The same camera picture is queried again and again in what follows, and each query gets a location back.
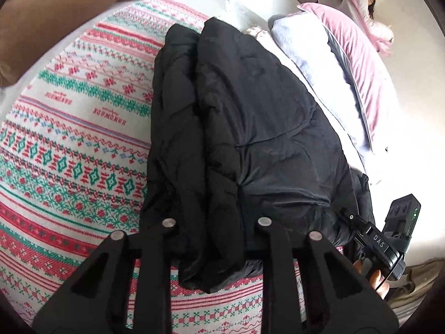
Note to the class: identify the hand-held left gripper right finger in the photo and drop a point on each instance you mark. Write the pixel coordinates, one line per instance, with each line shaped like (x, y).
(274, 250)

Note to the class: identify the brown cushion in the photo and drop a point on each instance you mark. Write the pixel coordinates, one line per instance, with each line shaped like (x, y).
(59, 17)

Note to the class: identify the olive cloth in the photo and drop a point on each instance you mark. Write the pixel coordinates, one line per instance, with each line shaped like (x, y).
(417, 285)

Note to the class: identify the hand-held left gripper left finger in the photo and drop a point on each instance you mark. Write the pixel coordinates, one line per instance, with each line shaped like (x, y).
(156, 268)

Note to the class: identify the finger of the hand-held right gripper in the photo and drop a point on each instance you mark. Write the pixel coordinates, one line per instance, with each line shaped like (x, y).
(351, 217)

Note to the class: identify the light blue fluffy blanket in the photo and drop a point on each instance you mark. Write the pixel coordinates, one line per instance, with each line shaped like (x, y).
(313, 62)

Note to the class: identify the printed patterned blanket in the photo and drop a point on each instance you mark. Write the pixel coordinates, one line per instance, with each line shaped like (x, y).
(76, 153)

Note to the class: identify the pink blanket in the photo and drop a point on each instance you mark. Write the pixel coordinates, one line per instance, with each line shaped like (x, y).
(361, 69)

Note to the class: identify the black puffer jacket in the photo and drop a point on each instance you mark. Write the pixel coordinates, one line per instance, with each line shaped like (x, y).
(250, 128)

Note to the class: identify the person's right hand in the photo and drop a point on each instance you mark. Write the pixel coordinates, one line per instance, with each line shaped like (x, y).
(377, 280)

